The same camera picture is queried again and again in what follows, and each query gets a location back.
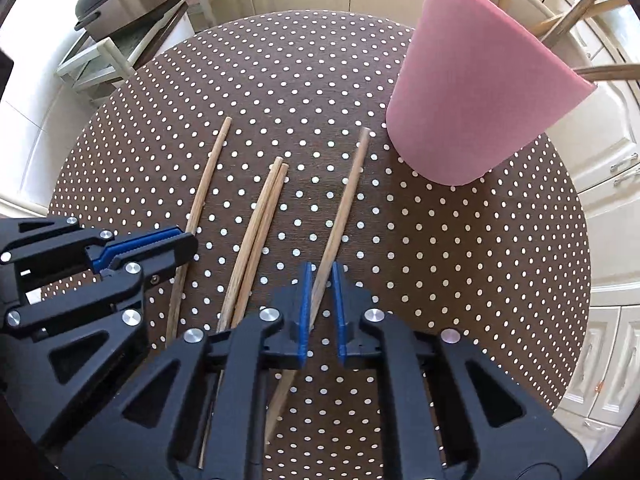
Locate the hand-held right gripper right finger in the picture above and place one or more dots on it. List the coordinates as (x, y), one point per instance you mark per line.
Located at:
(340, 310)

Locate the light wooden chopstick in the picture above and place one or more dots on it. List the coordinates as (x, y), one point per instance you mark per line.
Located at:
(210, 175)
(257, 215)
(265, 230)
(345, 200)

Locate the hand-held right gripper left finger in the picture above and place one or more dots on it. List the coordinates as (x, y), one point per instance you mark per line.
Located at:
(305, 310)

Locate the brown polka dot tablecloth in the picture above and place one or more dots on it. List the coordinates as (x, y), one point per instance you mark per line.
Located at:
(350, 85)

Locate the white metal stand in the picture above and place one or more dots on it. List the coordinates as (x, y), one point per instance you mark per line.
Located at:
(110, 55)

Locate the pink cup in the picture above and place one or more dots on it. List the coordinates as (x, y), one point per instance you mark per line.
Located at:
(475, 85)

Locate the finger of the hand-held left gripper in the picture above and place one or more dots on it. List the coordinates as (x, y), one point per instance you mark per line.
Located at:
(140, 246)
(160, 255)

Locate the bunch of wooden chopsticks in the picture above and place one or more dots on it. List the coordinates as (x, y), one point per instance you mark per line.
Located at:
(610, 72)

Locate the cream stove base cabinets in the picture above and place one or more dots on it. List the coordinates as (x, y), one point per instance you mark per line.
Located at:
(610, 220)

